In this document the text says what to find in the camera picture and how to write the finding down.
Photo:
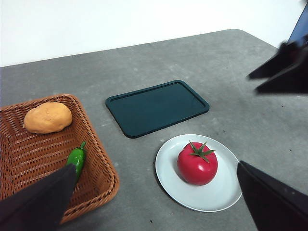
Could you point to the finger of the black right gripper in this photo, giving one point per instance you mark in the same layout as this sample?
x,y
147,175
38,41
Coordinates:
x,y
291,83
281,62

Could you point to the dark rectangular tray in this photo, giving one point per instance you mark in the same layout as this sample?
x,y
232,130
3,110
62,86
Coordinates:
x,y
156,108

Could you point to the dark flat panel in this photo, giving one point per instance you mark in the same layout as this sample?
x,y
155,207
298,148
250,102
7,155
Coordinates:
x,y
299,26

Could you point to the orange-brown potato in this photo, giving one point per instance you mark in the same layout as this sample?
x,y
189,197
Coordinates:
x,y
48,118

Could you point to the red tomato with green stem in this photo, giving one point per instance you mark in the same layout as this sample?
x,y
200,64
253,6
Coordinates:
x,y
197,166

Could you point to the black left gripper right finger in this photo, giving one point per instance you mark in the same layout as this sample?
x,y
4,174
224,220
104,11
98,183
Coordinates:
x,y
276,207

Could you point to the pale grey round plate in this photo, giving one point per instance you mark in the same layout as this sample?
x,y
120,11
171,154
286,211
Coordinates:
x,y
209,195

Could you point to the brown wicker basket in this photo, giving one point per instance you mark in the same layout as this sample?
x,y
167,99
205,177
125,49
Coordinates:
x,y
29,154

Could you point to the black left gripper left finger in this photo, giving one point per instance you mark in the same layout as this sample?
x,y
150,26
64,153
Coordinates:
x,y
36,207

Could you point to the green chili pepper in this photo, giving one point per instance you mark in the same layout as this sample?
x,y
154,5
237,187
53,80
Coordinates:
x,y
77,158

